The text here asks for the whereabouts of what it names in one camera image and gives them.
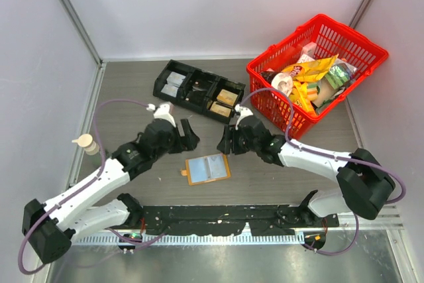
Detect black compartment tray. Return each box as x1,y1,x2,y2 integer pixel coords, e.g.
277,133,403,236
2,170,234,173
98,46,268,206
153,60,245,124

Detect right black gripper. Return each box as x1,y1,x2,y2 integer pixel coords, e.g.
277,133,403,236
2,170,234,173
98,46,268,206
217,124,260,155

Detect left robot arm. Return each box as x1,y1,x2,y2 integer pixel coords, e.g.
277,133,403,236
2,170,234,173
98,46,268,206
19,118,199,264

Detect green soap pump bottle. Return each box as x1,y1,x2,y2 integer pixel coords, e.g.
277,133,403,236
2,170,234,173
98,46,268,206
72,133,101,169

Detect green foil snack packet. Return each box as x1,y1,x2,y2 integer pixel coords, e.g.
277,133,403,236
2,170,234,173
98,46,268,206
325,62,352,89

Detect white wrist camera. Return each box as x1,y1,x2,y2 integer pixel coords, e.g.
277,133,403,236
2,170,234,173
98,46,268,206
153,102,176,127
235,103,253,130

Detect red plastic shopping basket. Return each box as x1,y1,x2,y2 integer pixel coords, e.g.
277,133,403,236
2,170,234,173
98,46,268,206
246,14,389,139

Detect pink white carton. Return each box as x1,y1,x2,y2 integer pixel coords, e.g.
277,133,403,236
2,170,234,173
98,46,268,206
301,42,317,58

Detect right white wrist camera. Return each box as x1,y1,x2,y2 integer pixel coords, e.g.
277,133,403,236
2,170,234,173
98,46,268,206
235,103,253,130

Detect orange leather card holder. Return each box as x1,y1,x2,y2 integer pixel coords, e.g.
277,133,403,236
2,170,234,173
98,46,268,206
180,153,231,186

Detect white paper roll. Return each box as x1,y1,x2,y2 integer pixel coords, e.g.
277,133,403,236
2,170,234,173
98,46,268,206
271,72,293,96

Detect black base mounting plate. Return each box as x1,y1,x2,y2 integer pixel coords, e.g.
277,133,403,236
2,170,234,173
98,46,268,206
103,204,339,237

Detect white perforated cable duct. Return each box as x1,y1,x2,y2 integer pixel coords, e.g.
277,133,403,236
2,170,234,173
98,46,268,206
75,231,305,248

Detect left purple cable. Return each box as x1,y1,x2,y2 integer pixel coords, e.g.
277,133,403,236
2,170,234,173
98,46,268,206
18,98,166,276

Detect white card box upper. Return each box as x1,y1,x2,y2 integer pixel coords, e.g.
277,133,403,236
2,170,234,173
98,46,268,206
166,72,186,87

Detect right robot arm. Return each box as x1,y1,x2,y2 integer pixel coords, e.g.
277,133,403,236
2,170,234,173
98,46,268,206
217,115,396,227

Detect tan card box upper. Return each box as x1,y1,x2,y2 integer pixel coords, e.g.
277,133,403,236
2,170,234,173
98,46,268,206
217,89,238,106

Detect yellow chips bag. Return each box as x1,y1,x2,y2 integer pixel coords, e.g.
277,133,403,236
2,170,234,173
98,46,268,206
282,54,338,115

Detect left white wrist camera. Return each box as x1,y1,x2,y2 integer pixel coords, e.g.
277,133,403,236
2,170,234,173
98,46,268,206
153,102,176,127

